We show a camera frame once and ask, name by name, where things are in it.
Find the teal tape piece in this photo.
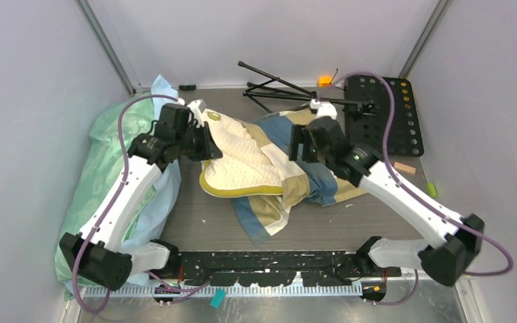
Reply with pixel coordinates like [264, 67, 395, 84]
[209, 289, 227, 309]

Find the tan wooden block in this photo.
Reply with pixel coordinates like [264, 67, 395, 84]
[393, 161, 417, 175]

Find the small black clip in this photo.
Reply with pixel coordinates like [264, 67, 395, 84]
[178, 84, 197, 92]

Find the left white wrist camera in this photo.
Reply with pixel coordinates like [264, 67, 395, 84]
[186, 99, 207, 124]

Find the orange small block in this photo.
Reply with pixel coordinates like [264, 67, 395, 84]
[317, 76, 333, 87]

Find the light blue pillow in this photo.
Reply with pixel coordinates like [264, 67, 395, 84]
[122, 75, 181, 286]

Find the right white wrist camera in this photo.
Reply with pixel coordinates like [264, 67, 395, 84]
[309, 98, 337, 120]

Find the blue beige checkered pillow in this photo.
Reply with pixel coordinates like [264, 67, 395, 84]
[232, 110, 366, 245]

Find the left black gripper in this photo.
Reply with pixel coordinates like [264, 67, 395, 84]
[175, 120, 221, 162]

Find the black perforated board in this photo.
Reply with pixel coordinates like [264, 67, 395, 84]
[343, 75, 424, 157]

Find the green small block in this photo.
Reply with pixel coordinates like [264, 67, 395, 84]
[426, 182, 438, 199]

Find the aluminium slotted rail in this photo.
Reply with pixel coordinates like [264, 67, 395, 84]
[82, 249, 473, 299]

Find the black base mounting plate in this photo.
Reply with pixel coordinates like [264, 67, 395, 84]
[160, 251, 401, 287]

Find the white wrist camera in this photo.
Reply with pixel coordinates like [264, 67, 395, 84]
[186, 99, 207, 124]
[309, 98, 337, 120]

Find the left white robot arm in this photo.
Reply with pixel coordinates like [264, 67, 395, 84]
[59, 100, 222, 291]

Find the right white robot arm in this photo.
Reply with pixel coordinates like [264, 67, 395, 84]
[289, 116, 485, 287]

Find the white quilted pillow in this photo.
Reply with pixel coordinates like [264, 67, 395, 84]
[199, 108, 283, 198]

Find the black folding tripod stand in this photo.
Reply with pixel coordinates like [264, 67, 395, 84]
[237, 61, 378, 118]

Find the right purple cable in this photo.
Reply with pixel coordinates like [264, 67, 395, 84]
[329, 72, 514, 308]

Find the green patterned pillow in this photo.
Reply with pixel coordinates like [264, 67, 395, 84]
[55, 96, 158, 295]

